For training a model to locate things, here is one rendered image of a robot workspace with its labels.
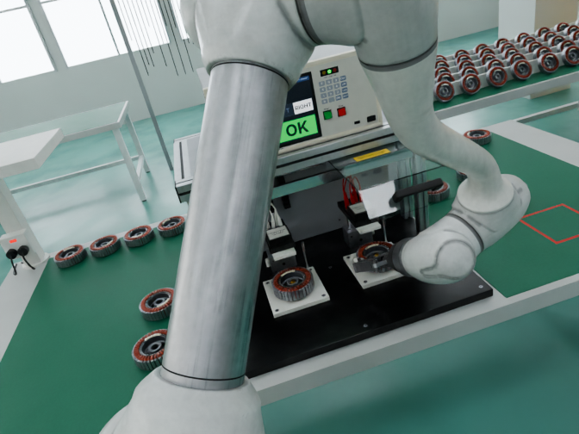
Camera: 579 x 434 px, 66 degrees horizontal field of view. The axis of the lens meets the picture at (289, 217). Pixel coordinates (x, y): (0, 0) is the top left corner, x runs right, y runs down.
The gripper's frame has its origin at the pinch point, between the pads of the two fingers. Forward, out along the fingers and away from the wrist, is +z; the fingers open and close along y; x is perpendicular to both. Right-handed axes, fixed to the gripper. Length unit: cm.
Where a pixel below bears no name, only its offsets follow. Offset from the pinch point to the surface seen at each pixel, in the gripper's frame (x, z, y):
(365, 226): 8.9, -0.1, -0.4
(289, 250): 9.4, 1.0, -22.5
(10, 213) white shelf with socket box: 52, 56, -106
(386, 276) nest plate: -5.2, -4.7, -1.2
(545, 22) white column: 117, 228, 302
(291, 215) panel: 18.4, 19.8, -15.4
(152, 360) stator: -5, -4, -63
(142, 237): 29, 55, -65
